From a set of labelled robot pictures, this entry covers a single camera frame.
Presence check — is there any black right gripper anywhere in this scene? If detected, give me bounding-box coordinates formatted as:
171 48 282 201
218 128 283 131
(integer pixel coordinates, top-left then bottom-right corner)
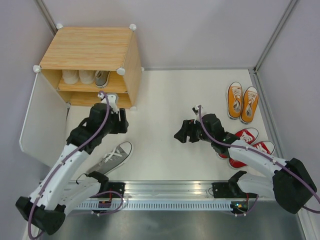
173 118 214 143

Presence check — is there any grey sneaker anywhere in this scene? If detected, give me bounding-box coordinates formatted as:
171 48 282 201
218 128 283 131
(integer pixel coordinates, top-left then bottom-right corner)
94 70 111 88
86 141 134 176

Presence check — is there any beige canvas shoe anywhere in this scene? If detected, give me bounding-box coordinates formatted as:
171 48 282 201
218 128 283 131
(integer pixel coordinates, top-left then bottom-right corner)
78 70 95 85
62 69 79 85

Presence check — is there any orange sneaker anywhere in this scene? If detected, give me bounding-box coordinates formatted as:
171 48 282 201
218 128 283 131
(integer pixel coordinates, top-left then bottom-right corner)
240 86 259 124
226 81 243 120

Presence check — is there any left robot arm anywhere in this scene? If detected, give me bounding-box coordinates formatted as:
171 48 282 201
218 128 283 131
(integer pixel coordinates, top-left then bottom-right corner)
15 103 134 240

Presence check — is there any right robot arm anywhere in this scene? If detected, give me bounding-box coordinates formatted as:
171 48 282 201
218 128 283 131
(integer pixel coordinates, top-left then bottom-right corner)
174 113 320 214

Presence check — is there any wooden shoe cabinet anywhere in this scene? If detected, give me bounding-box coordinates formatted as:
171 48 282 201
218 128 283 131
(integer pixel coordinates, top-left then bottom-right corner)
33 23 144 110

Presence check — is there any translucent cabinet door panel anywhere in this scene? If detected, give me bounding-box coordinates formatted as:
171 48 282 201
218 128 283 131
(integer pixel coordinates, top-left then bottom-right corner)
19 73 67 167

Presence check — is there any red sneaker upper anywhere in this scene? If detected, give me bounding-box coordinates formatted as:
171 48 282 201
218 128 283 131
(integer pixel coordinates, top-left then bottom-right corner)
234 127 259 145

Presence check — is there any red sneaker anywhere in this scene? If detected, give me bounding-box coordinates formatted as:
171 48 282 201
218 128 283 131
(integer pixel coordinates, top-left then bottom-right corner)
234 127 259 145
228 140 276 169

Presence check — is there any red sneaker lower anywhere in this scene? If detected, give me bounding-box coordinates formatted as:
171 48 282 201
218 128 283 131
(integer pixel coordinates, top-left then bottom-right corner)
228 140 276 169

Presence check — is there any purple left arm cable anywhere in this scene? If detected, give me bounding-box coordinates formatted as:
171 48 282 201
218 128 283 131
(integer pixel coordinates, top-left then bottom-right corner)
27 91 126 240

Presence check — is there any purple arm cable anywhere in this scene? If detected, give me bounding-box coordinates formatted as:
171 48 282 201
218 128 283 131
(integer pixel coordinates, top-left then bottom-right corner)
197 104 320 221
27 91 126 240

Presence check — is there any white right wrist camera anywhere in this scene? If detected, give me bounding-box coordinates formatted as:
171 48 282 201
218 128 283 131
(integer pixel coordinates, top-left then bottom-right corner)
192 105 202 116

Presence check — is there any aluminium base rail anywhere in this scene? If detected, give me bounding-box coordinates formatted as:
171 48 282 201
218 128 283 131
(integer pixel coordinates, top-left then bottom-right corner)
34 180 258 200

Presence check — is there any white slotted cable duct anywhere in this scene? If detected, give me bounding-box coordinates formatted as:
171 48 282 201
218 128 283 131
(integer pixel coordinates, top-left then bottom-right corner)
75 200 233 211

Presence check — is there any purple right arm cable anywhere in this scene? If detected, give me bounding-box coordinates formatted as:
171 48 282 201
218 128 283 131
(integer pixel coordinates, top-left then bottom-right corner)
197 104 320 221

